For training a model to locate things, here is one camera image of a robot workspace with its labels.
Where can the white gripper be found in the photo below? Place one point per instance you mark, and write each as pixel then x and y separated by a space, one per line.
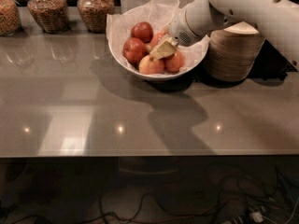
pixel 179 29

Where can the large red apple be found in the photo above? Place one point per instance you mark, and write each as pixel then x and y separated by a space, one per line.
pixel 157 38

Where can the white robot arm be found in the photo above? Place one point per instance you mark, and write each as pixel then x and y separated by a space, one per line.
pixel 276 20

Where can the orange-red apple right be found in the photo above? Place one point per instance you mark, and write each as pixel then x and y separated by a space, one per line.
pixel 174 62

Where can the yellow-red apple front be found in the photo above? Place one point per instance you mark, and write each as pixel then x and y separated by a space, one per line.
pixel 148 66

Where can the red apple back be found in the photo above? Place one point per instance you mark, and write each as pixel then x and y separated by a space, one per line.
pixel 143 31

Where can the red apple left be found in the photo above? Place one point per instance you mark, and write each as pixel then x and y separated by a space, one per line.
pixel 134 49

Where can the white ceramic bowl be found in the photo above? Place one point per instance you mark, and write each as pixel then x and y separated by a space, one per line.
pixel 162 75

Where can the white tissue paper liner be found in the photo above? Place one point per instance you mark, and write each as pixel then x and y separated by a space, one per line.
pixel 130 25

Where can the front stack of paper bowls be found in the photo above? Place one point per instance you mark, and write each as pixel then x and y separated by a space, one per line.
pixel 232 52

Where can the glass jar of granola right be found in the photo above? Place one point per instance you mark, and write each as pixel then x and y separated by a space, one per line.
pixel 94 13

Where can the glass jar of granola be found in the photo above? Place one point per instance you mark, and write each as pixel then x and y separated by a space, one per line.
pixel 50 15
pixel 94 13

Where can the glass jar of granola middle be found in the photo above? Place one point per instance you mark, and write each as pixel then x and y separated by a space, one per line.
pixel 50 15

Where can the glass jar of cereal left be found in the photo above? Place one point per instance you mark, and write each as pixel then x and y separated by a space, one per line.
pixel 10 19

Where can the white power adapter on floor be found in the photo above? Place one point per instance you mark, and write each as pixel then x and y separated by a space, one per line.
pixel 257 217

